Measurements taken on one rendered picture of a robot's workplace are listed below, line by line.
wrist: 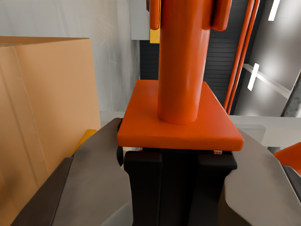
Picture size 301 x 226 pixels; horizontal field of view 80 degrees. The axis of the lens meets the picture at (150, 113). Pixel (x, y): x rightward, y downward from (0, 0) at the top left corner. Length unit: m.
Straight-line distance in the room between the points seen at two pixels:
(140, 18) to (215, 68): 5.82
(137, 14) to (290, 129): 6.62
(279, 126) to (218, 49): 9.92
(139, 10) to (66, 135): 7.25
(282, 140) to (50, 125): 1.48
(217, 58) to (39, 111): 11.23
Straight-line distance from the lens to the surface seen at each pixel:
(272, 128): 1.46
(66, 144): 0.26
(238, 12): 11.28
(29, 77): 0.20
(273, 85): 9.17
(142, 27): 7.46
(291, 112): 6.40
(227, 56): 11.55
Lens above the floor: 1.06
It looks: 2 degrees down
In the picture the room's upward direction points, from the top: 92 degrees clockwise
